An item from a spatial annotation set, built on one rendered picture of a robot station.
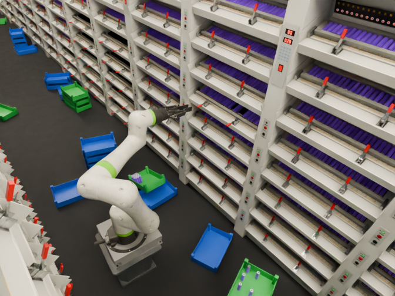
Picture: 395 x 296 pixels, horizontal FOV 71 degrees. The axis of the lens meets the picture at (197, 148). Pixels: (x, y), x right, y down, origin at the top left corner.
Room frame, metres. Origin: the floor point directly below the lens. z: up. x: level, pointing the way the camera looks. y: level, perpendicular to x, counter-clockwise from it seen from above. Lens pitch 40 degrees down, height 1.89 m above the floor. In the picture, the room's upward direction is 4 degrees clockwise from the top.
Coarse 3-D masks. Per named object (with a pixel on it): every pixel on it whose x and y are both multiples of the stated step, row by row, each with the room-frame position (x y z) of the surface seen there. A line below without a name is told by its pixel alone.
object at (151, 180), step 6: (144, 174) 1.79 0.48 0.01; (150, 174) 1.78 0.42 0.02; (156, 174) 1.72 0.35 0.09; (162, 174) 1.64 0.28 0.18; (132, 180) 1.65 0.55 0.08; (144, 180) 1.69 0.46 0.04; (150, 180) 1.68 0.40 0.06; (156, 180) 1.67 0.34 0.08; (162, 180) 1.61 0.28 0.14; (138, 186) 1.58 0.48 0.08; (144, 186) 1.50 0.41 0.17; (150, 186) 1.53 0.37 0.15; (156, 186) 1.56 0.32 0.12
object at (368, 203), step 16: (272, 144) 1.22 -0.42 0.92; (288, 144) 1.19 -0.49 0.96; (304, 144) 1.18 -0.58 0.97; (288, 160) 1.11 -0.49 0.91; (304, 160) 1.09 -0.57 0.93; (320, 160) 1.07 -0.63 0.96; (336, 160) 1.06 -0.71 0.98; (304, 176) 1.04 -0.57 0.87; (320, 176) 1.00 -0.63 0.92; (336, 176) 0.99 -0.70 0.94; (352, 176) 0.97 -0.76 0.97; (336, 192) 0.91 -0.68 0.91; (352, 192) 0.90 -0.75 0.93; (368, 192) 0.87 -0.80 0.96; (384, 192) 0.87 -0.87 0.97; (368, 208) 0.81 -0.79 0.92; (384, 208) 0.78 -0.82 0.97
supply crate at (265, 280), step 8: (248, 264) 0.80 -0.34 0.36; (240, 272) 0.77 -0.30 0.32; (256, 272) 0.78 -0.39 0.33; (264, 272) 0.76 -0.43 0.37; (240, 280) 0.72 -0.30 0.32; (248, 280) 0.73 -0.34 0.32; (256, 280) 0.73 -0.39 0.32; (264, 280) 0.73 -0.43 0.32; (272, 280) 0.73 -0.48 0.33; (232, 288) 0.67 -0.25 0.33; (240, 288) 0.68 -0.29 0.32; (248, 288) 0.68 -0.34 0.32; (256, 288) 0.68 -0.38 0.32; (264, 288) 0.69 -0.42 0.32; (272, 288) 0.69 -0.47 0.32
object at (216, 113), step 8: (192, 88) 1.73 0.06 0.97; (200, 88) 1.78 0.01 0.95; (192, 96) 1.71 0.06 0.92; (208, 112) 1.57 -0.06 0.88; (216, 112) 1.53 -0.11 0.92; (224, 112) 1.52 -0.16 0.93; (224, 120) 1.45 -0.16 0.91; (232, 120) 1.44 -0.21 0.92; (232, 128) 1.41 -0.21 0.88; (240, 128) 1.37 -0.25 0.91; (248, 136) 1.31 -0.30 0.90
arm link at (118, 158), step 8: (128, 136) 1.20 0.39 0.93; (136, 136) 1.20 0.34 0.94; (144, 136) 1.22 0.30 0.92; (120, 144) 1.12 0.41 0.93; (128, 144) 1.12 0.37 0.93; (136, 144) 1.16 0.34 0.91; (144, 144) 1.22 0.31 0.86; (112, 152) 1.04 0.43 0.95; (120, 152) 1.05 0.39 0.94; (128, 152) 1.08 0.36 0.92; (104, 160) 0.95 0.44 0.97; (112, 160) 0.97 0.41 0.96; (120, 160) 1.00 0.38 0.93; (120, 168) 0.97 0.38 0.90
